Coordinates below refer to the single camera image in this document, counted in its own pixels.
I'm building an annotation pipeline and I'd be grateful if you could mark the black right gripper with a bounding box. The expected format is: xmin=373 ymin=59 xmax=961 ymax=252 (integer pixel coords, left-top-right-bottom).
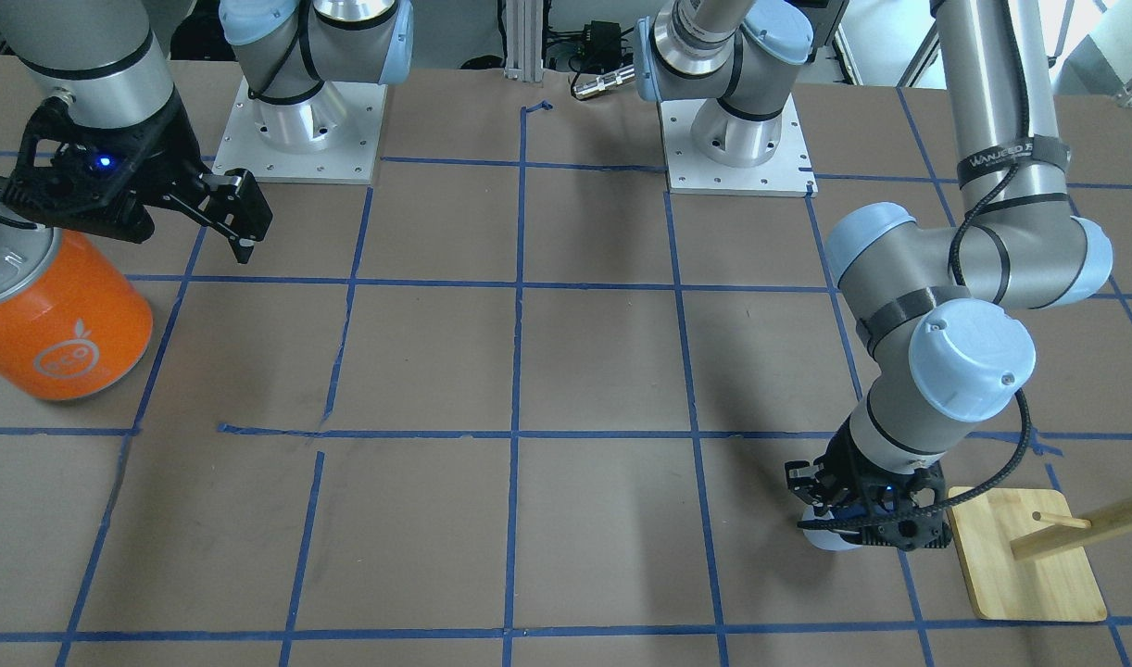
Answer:
xmin=0 ymin=92 xmax=273 ymax=263

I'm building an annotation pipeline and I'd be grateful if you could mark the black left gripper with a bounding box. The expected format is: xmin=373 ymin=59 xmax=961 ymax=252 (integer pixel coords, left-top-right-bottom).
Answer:
xmin=784 ymin=431 xmax=954 ymax=550

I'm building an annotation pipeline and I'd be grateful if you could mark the light blue cup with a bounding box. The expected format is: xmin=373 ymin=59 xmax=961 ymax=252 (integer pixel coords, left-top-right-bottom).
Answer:
xmin=800 ymin=506 xmax=866 ymax=550

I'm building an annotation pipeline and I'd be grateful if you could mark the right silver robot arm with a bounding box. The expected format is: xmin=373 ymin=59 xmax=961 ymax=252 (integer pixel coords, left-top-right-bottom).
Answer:
xmin=0 ymin=1 xmax=414 ymax=263

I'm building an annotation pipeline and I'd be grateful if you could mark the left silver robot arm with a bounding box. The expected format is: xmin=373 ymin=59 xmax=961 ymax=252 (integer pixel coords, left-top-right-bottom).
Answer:
xmin=784 ymin=1 xmax=1113 ymax=550

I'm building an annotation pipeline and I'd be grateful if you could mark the orange soda can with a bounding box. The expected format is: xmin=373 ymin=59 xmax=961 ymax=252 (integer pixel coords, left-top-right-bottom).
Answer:
xmin=0 ymin=204 xmax=154 ymax=401

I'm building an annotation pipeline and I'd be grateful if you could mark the wooden mug tree stand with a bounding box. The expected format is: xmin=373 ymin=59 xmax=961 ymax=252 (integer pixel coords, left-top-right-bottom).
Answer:
xmin=949 ymin=404 xmax=1132 ymax=623

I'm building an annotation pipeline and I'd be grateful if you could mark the black power adapter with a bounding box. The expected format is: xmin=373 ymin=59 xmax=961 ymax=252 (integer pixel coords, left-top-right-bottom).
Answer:
xmin=578 ymin=20 xmax=623 ymax=67

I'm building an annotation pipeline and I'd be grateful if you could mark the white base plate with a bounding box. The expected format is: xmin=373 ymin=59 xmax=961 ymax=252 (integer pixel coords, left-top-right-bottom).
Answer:
xmin=659 ymin=97 xmax=818 ymax=197
xmin=213 ymin=82 xmax=389 ymax=185

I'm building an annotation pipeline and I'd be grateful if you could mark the aluminium frame post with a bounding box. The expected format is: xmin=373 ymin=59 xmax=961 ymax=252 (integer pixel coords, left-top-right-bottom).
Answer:
xmin=503 ymin=0 xmax=546 ymax=85

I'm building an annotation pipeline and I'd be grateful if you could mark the silver cable connector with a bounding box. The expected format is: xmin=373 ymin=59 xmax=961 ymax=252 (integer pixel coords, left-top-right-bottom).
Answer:
xmin=571 ymin=65 xmax=636 ymax=101

